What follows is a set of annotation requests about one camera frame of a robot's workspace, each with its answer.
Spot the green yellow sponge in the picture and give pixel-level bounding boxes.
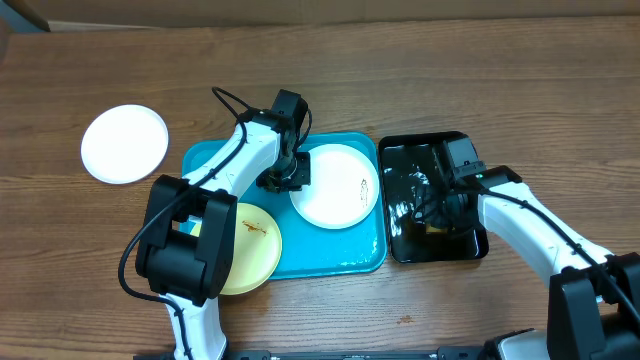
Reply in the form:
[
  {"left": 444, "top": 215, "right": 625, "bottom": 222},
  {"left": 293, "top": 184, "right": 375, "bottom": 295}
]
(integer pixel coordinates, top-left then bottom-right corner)
[{"left": 425, "top": 225, "right": 448, "bottom": 234}]

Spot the white plate with dark stain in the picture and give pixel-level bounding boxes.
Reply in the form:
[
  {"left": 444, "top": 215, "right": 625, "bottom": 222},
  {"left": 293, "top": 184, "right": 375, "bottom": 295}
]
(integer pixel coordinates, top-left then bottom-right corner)
[{"left": 290, "top": 144, "right": 380, "bottom": 230}]

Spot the white plate with red stain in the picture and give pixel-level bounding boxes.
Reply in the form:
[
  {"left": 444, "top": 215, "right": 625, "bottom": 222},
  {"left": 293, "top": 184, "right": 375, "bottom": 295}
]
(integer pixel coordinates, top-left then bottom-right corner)
[{"left": 81, "top": 104, "right": 169, "bottom": 185}]

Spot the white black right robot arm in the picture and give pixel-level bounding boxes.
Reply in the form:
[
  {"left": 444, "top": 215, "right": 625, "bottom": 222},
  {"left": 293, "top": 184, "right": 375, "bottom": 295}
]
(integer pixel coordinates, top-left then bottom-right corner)
[{"left": 414, "top": 135, "right": 639, "bottom": 360}]

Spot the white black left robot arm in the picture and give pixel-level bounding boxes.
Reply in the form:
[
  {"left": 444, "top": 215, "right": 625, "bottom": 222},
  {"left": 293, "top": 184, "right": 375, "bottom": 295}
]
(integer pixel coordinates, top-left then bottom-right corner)
[{"left": 118, "top": 90, "right": 312, "bottom": 359}]

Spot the black plastic tray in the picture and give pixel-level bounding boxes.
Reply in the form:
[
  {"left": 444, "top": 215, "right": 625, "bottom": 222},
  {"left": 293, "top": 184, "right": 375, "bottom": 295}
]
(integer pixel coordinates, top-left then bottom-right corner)
[{"left": 378, "top": 131, "right": 489, "bottom": 263}]

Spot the yellow plate with stain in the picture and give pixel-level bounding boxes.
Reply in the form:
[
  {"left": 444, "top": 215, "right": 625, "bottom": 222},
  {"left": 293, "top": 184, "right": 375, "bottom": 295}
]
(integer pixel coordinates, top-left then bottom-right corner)
[{"left": 221, "top": 203, "right": 282, "bottom": 295}]

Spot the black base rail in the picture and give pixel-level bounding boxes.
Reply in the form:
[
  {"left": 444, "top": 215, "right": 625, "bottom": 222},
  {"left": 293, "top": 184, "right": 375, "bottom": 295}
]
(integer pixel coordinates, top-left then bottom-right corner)
[{"left": 133, "top": 344, "right": 501, "bottom": 360}]

